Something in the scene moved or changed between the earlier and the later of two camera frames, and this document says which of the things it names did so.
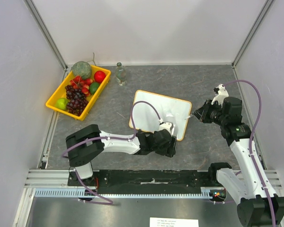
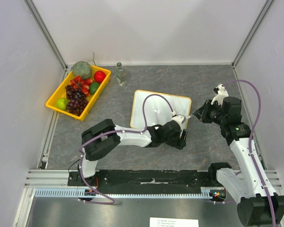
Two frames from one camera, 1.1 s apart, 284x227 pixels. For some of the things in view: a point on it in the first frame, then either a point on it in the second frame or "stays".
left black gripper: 168,151 → 180,144
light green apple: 62,103 stays
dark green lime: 93,87 stays
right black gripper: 204,113 stays
